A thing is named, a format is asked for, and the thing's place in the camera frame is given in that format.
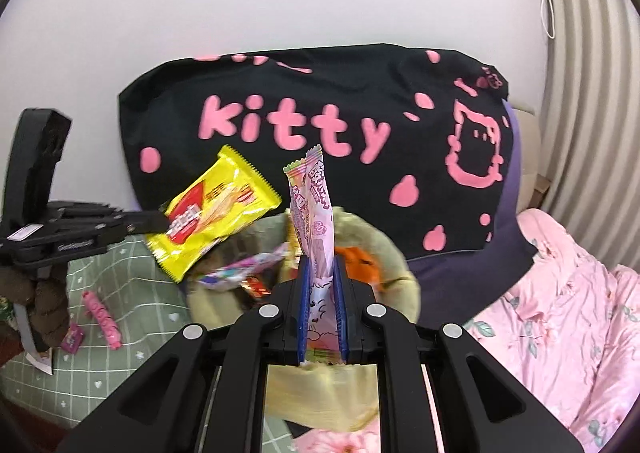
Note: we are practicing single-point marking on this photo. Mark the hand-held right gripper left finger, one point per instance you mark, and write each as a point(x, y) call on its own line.
point(303, 313)

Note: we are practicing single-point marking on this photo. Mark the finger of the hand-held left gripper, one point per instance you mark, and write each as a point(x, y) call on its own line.
point(140, 223)

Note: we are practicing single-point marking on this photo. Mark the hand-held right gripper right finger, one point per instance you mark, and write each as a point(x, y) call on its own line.
point(341, 313)

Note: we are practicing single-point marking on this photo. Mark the yellow green plush basket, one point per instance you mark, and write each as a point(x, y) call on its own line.
point(392, 283)

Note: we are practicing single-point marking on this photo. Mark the yellow snack packet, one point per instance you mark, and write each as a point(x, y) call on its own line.
point(225, 203)

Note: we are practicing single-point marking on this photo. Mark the pink snack packet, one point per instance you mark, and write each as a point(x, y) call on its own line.
point(315, 213)

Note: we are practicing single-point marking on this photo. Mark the person's left hand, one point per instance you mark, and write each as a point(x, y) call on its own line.
point(50, 313)

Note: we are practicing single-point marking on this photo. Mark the red snack packet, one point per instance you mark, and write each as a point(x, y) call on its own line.
point(256, 288)

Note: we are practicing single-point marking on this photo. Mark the orange dark-marked packet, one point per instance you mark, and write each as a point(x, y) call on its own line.
point(362, 260)

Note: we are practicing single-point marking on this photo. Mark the silvery pink printed packet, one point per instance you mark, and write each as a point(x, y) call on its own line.
point(240, 270)

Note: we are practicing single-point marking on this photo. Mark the pink candy roll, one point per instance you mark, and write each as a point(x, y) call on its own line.
point(102, 320)

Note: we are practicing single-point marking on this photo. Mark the green checked cloth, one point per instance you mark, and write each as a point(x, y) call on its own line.
point(140, 333)

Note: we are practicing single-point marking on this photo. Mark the small magenta packet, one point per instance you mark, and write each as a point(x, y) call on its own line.
point(71, 337)

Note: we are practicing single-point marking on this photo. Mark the purple pillow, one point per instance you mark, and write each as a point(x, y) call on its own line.
point(500, 233)

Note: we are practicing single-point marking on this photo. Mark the pink floral blanket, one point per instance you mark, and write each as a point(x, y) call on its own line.
point(550, 333)

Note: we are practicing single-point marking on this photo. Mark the black pillow with pink print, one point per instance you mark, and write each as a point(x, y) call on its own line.
point(310, 98)

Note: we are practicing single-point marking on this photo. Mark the beige cushion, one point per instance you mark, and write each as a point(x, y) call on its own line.
point(530, 153)

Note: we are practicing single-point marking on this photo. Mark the grey striped curtain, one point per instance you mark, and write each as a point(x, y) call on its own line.
point(590, 83)

